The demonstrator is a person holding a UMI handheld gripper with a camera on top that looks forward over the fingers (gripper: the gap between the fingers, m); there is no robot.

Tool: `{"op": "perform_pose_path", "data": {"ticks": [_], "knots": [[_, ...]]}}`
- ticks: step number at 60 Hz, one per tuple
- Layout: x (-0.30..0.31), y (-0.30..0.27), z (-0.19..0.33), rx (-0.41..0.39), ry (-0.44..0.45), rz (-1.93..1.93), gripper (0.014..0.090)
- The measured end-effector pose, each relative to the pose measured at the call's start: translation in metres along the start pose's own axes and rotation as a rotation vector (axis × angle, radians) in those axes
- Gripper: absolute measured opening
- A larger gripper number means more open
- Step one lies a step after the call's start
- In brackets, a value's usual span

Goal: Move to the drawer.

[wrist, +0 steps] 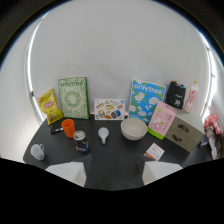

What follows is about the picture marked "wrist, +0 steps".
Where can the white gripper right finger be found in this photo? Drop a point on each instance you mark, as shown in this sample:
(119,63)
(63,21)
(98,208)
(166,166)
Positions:
(156,170)

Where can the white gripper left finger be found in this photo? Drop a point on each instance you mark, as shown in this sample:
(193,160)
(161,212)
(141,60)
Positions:
(70,171)

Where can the grey two-drawer box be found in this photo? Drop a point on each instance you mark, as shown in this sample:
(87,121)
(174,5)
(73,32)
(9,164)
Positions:
(183,133)

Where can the white orange card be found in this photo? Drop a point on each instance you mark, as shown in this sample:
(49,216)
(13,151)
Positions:
(154,152)

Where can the blue drink can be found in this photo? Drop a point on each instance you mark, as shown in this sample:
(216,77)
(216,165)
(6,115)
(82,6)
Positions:
(81,141)

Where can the white mug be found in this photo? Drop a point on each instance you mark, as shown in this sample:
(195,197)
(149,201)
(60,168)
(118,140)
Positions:
(37,151)

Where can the orange plastic cup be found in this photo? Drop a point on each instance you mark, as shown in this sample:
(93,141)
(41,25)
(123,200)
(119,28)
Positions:
(68,127)

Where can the black marker pen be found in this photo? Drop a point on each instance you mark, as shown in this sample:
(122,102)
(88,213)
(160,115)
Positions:
(55,129)

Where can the beige bowl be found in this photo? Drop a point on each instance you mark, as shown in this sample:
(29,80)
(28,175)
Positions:
(133,129)

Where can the white light bulb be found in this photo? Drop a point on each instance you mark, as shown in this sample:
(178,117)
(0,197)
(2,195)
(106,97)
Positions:
(103,134)

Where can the yellow chips bag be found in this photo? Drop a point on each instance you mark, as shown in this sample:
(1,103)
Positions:
(50,106)

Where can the red checkered cloth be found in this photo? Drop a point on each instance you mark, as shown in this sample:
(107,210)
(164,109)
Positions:
(213,128)

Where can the blue onlytree box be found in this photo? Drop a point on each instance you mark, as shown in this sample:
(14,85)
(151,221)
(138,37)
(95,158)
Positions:
(145,100)

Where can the green onlytree box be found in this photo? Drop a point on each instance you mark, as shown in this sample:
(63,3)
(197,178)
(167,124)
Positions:
(73,98)

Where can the white card with food pictures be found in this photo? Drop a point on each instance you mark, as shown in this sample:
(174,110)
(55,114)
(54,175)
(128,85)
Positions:
(109,109)

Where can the black pen holder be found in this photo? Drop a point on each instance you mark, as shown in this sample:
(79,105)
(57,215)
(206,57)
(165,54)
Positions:
(176,95)

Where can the white pink bottle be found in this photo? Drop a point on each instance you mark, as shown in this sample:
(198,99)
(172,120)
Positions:
(191,96)

